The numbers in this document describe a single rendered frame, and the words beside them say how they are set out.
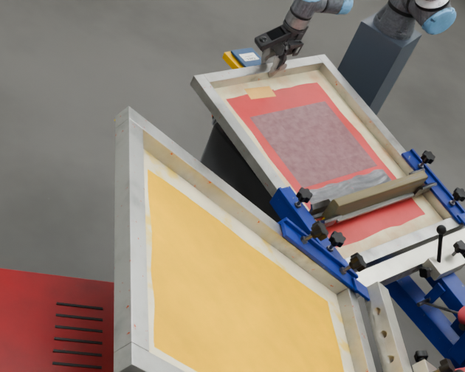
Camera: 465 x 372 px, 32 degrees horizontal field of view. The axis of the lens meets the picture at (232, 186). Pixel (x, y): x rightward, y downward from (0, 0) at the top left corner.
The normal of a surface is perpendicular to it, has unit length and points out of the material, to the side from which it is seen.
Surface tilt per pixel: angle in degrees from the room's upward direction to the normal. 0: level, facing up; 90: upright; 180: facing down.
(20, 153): 0
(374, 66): 90
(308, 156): 5
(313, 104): 5
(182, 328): 32
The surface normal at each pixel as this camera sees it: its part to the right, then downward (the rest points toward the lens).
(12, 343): 0.31, -0.70
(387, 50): -0.57, 0.40
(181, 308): 0.77, -0.51
